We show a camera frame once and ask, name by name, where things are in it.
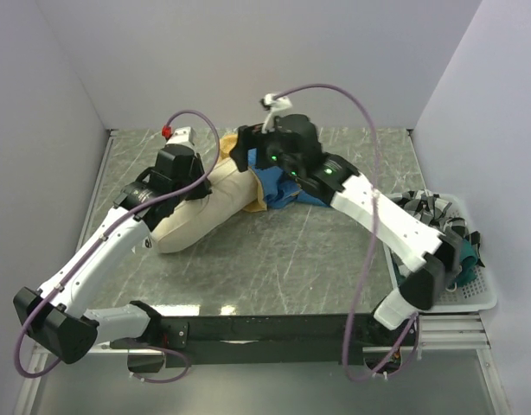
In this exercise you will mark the white plastic basket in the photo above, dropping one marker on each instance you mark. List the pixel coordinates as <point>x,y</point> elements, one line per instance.
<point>475,296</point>

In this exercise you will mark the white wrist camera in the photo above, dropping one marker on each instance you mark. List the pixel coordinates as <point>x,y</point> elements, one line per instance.
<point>274,107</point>
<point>182,136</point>

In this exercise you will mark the teal green cloth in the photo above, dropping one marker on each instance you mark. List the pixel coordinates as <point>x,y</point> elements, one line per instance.
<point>470,257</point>

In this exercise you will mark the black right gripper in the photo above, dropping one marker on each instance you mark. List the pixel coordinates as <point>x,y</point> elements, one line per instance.
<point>251,137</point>

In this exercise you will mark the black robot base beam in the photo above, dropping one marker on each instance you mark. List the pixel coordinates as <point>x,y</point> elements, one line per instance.
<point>214,340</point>

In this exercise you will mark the aluminium frame rail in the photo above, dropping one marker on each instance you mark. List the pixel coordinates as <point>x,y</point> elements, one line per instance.
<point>451,333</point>

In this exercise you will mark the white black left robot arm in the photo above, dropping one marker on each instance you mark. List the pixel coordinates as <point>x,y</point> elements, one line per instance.
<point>71,289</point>

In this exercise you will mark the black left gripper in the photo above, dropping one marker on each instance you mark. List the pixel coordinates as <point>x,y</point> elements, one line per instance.
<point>202,188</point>

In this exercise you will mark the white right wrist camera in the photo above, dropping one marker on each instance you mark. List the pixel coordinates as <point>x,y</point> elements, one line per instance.
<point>274,107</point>

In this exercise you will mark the yellow and blue pillowcase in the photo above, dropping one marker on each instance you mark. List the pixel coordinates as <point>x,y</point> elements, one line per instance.
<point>283,186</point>

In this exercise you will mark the cream pillow with bear print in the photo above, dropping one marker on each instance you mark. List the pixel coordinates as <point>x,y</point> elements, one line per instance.
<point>190,222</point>

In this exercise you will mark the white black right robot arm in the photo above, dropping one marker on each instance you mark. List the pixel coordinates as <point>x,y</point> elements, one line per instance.
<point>430,256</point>

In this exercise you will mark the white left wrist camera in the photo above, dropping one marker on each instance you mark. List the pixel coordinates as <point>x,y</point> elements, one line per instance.
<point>182,136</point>

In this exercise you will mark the black white checkered cloth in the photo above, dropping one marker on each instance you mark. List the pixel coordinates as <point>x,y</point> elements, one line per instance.
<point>435,211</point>

